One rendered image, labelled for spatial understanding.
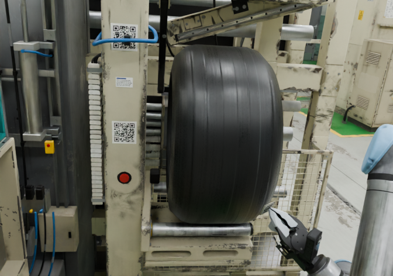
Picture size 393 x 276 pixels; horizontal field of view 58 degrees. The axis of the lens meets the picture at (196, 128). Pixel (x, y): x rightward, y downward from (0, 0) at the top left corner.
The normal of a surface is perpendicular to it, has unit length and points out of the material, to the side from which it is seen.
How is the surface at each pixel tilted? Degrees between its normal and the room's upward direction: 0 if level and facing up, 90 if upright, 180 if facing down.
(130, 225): 90
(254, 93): 48
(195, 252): 90
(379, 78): 90
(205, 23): 90
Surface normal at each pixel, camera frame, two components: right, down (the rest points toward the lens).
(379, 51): -0.96, 0.03
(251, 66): 0.11, -0.65
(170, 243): 0.07, -0.94
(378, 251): -0.58, -0.35
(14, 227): 0.10, 0.35
